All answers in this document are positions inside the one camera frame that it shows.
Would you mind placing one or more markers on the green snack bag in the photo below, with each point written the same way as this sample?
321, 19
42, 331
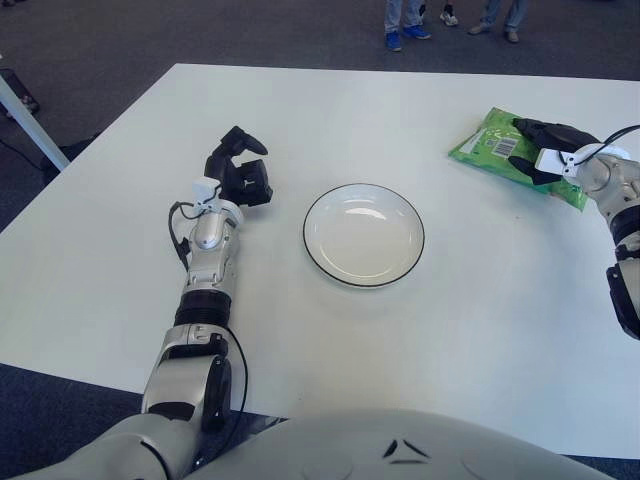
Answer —
490, 145

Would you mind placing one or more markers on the person with white sneakers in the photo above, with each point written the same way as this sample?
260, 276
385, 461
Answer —
449, 19

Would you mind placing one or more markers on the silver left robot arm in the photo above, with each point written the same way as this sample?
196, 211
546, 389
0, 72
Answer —
207, 280

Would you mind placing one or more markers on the black object on floor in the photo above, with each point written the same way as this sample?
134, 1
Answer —
22, 95

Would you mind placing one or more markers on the person with beige shoes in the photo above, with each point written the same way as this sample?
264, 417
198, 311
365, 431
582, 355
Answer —
515, 17

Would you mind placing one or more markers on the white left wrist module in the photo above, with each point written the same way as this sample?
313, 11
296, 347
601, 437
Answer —
205, 189

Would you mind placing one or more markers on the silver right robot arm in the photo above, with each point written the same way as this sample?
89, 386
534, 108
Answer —
610, 185

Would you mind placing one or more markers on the white table leg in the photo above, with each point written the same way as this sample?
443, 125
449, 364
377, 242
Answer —
30, 130

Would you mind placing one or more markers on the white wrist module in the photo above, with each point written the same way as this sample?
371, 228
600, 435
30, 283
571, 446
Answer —
205, 189
547, 160

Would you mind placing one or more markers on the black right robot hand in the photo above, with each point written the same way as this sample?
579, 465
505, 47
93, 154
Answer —
560, 134

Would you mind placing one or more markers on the person with blue shoes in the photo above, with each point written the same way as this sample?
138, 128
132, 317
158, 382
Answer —
395, 20

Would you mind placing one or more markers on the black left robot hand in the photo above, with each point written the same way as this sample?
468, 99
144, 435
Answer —
242, 182

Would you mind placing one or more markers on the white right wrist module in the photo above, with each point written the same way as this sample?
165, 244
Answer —
547, 160

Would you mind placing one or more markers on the grey robot torso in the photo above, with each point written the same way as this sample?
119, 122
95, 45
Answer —
350, 445

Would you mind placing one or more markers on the white plate with black rim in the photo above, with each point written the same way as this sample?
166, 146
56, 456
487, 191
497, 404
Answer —
362, 240

